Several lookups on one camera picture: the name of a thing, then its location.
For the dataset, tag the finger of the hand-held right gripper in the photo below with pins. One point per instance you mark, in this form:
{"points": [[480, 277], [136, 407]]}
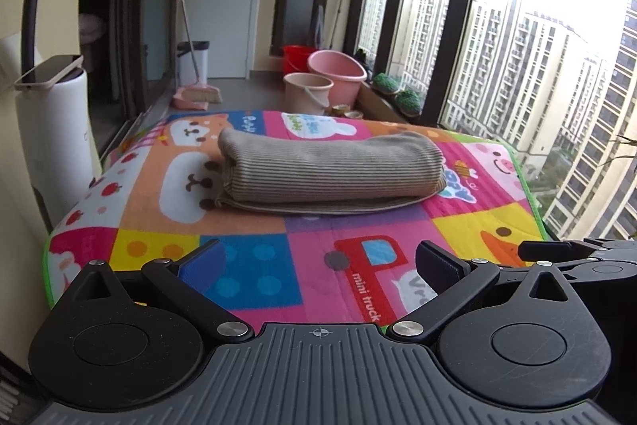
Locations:
{"points": [[602, 268], [552, 249]]}

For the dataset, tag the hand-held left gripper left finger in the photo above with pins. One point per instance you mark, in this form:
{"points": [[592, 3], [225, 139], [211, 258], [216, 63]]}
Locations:
{"points": [[201, 265]]}

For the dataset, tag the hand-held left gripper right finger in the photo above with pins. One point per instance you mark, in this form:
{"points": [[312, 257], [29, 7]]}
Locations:
{"points": [[438, 265]]}

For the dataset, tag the striped beige knit garment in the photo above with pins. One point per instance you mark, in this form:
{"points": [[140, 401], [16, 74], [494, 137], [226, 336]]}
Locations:
{"points": [[328, 171]]}

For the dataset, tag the colourful cartoon printed blanket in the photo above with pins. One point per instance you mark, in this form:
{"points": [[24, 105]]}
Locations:
{"points": [[318, 255]]}

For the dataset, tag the green plant leaves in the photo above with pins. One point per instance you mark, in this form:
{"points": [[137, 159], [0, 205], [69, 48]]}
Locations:
{"points": [[619, 151]]}

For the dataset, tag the apartment buildings outside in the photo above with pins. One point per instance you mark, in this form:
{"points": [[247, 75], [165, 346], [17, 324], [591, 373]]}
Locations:
{"points": [[537, 96]]}

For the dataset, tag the pink dustpan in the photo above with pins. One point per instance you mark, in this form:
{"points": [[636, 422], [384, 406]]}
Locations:
{"points": [[186, 105]]}

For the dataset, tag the small bowl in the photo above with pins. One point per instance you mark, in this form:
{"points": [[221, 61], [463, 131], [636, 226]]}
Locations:
{"points": [[341, 110], [354, 115]]}

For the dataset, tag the white cylindrical appliance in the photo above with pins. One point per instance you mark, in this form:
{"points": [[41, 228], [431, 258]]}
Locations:
{"points": [[54, 146]]}

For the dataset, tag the beige plastic bucket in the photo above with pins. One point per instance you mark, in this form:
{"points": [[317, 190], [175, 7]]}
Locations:
{"points": [[306, 96]]}

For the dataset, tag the white trash bin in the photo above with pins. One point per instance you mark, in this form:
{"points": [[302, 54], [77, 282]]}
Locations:
{"points": [[199, 61]]}

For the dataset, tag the pink plastic basin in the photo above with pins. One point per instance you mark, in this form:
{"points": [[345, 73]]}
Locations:
{"points": [[338, 74]]}

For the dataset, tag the red plastic bucket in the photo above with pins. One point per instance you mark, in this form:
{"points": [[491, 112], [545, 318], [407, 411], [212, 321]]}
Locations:
{"points": [[296, 56]]}

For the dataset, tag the dark sliding glass door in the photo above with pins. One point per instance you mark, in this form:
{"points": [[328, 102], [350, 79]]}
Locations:
{"points": [[124, 31]]}

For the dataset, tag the pink cased phone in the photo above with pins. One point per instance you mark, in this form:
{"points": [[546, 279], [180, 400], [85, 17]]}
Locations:
{"points": [[47, 71]]}

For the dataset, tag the pink bedding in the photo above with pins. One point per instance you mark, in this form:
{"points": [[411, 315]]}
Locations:
{"points": [[92, 29]]}

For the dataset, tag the dark framed frosted glass door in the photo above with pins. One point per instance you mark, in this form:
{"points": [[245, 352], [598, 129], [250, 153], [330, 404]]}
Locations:
{"points": [[301, 2]]}

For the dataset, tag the black window frame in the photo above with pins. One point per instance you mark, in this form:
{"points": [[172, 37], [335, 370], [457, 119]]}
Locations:
{"points": [[398, 7]]}

